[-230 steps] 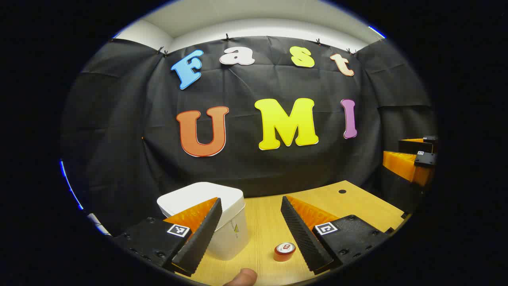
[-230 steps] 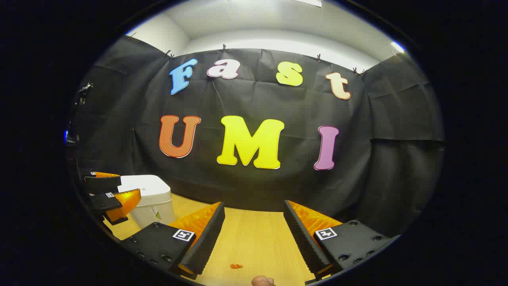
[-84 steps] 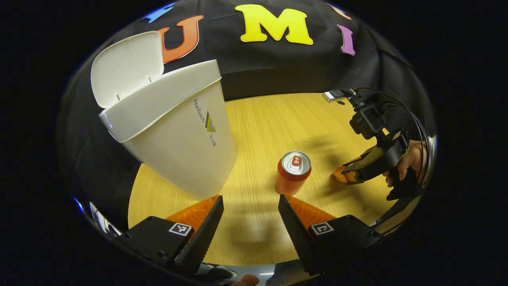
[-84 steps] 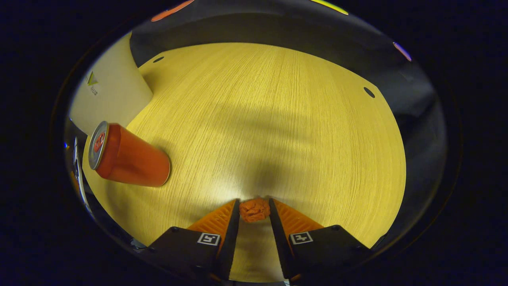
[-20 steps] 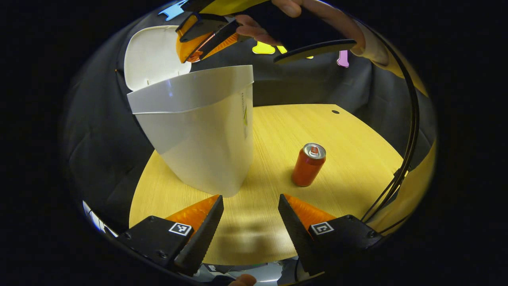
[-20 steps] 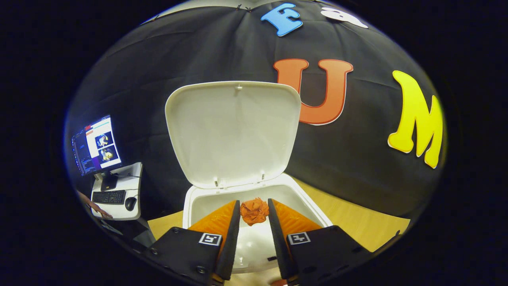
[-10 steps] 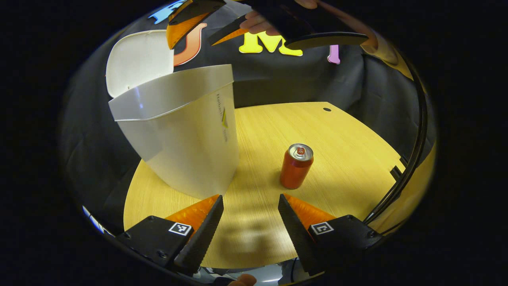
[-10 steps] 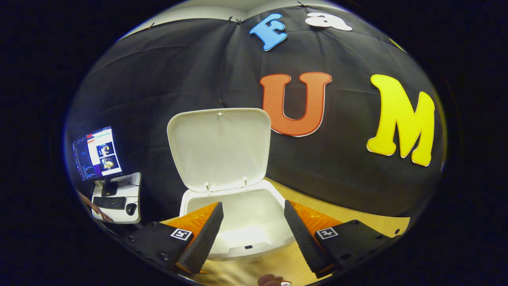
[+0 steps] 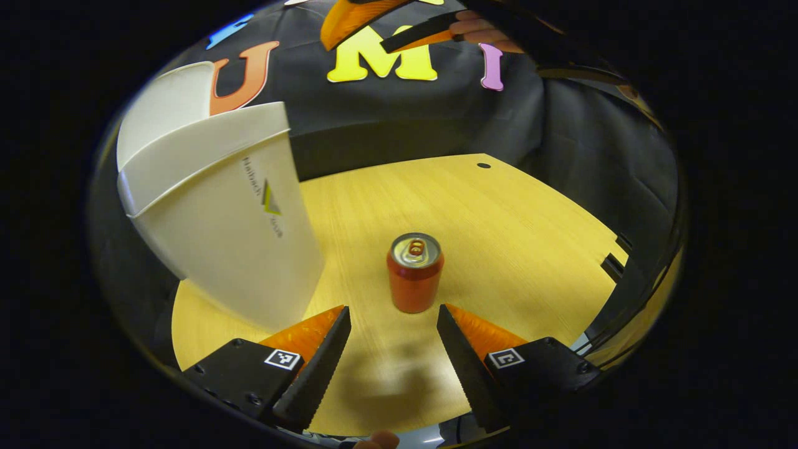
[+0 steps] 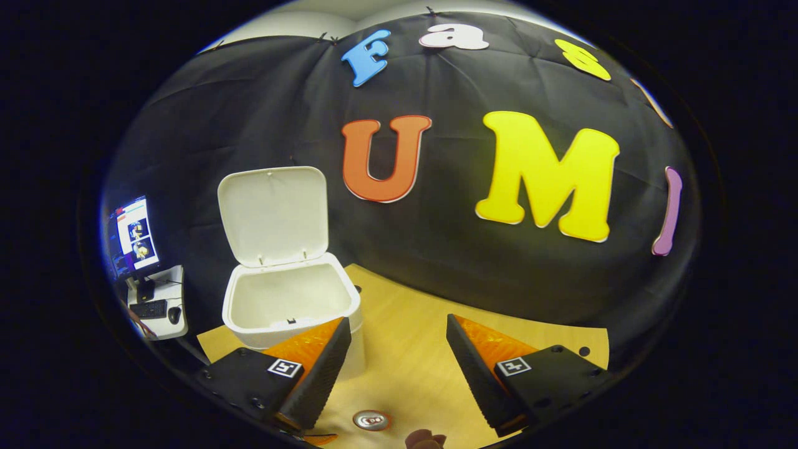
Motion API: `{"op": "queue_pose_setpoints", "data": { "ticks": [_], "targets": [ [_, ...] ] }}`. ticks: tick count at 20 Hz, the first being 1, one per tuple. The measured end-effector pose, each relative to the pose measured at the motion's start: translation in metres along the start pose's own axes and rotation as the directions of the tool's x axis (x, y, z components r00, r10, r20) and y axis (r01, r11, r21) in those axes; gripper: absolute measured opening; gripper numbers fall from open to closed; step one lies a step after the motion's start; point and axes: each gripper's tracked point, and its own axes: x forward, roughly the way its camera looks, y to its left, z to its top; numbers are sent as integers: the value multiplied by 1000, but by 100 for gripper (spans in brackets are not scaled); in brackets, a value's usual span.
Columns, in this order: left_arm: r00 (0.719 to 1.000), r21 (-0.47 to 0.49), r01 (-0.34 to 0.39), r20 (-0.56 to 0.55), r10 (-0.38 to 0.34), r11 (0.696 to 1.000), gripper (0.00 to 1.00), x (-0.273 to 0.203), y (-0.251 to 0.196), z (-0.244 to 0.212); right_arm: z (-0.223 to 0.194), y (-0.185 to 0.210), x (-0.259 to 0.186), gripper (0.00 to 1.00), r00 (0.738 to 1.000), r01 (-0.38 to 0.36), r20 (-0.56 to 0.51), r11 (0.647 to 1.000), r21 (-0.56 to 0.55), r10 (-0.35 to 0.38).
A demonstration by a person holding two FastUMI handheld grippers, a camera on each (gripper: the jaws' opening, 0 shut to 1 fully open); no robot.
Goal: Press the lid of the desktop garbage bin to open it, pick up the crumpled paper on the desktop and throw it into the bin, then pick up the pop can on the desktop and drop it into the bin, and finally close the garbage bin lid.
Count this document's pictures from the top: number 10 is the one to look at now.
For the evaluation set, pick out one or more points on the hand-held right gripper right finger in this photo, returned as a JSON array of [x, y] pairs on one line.
[[477, 374]]

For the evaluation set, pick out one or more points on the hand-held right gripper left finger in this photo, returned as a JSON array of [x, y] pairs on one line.
[[321, 380]]

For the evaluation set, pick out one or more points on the red pop can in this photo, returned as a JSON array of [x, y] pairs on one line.
[[372, 420]]

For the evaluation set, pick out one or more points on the white desktop garbage bin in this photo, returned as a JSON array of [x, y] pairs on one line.
[[274, 212]]

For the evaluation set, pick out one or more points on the wooden desktop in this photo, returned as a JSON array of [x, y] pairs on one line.
[[405, 349]]

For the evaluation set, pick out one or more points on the black backdrop cloth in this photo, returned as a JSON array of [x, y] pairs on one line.
[[436, 262]]

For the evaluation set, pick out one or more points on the black computer mouse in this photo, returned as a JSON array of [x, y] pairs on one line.
[[174, 315]]

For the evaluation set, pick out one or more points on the white side table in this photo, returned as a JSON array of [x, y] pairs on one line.
[[156, 328]]

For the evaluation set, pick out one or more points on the black keyboard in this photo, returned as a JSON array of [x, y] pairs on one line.
[[148, 308]]

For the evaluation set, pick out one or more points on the computer monitor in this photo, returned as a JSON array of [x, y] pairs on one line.
[[134, 234]]

